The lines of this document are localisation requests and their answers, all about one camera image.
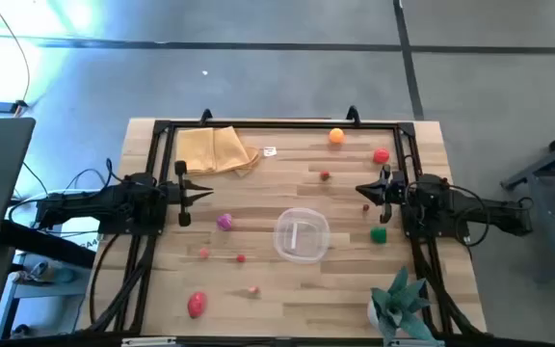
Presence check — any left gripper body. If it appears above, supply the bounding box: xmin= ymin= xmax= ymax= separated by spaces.
xmin=165 ymin=160 xmax=195 ymax=228

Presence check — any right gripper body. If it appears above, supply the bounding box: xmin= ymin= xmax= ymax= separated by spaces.
xmin=377 ymin=164 xmax=407 ymax=225

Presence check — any clear plastic tupperware container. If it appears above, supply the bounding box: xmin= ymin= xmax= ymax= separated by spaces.
xmin=273 ymin=207 xmax=331 ymax=265

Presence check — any yellow folded cloth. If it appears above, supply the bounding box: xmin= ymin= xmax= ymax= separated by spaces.
xmin=174 ymin=125 xmax=261 ymax=178

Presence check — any large red oval toy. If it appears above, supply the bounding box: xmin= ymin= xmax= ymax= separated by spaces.
xmin=186 ymin=290 xmax=208 ymax=320

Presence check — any artificial succulent in white pot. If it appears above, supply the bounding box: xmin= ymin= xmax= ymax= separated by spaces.
xmin=366 ymin=266 xmax=445 ymax=347

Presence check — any blue utility cart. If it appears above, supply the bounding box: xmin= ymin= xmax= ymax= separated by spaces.
xmin=0 ymin=219 xmax=93 ymax=341

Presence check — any black cable loop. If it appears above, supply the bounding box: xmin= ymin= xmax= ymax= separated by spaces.
xmin=63 ymin=157 xmax=124 ymax=192

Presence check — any black aluminium table frame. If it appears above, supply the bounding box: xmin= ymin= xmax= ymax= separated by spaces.
xmin=113 ymin=119 xmax=489 ymax=347

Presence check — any black cable bundle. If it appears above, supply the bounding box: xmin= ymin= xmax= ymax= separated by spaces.
xmin=88 ymin=233 xmax=158 ymax=334
xmin=410 ymin=238 xmax=484 ymax=338

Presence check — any silver metal bracket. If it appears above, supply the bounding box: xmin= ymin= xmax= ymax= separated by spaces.
xmin=121 ymin=336 xmax=178 ymax=347

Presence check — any thin orange cable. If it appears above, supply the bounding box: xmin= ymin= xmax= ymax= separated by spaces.
xmin=0 ymin=0 xmax=32 ymax=105

